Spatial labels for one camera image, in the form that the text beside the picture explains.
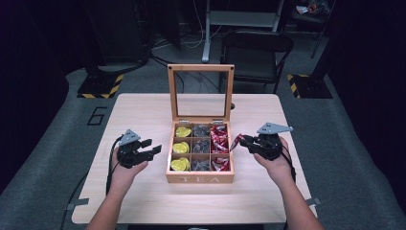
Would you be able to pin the black table grommet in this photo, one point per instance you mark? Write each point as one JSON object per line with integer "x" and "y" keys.
{"x": 233, "y": 106}

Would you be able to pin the black cabinet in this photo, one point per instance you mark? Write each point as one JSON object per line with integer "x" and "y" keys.
{"x": 121, "y": 32}

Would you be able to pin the black folding chair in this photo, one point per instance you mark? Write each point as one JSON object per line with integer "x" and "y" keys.
{"x": 255, "y": 64}

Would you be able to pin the dark side table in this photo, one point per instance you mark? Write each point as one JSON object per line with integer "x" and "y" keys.
{"x": 308, "y": 19}

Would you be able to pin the person's left hand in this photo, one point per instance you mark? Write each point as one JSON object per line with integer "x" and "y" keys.
{"x": 126, "y": 174}

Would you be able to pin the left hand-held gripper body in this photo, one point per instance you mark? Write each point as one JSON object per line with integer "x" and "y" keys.
{"x": 129, "y": 153}

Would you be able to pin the red foil tea sachet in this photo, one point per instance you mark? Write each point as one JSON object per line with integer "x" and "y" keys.
{"x": 236, "y": 141}

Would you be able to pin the white desk frame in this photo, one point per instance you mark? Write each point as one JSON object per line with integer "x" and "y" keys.
{"x": 239, "y": 18}

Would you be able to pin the grey tape piece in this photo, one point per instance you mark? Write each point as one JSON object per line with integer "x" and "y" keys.
{"x": 314, "y": 201}
{"x": 78, "y": 203}

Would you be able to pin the black yellow striped stand base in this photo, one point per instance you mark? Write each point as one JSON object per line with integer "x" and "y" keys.
{"x": 100, "y": 86}
{"x": 311, "y": 86}

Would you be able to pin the wooden tea box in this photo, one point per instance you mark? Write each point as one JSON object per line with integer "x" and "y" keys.
{"x": 200, "y": 177}

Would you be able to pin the person's right hand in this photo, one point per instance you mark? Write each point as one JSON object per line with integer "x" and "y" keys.
{"x": 279, "y": 167}

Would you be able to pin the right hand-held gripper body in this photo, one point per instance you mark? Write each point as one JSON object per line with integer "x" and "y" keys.
{"x": 269, "y": 147}

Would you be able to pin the pile of dark tea packets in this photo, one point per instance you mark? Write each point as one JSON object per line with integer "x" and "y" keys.
{"x": 201, "y": 145}

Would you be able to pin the pile of yellow tea packets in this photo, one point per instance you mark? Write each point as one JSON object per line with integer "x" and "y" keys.
{"x": 181, "y": 147}

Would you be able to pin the pile of red tea packets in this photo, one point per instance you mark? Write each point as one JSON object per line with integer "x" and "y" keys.
{"x": 219, "y": 143}

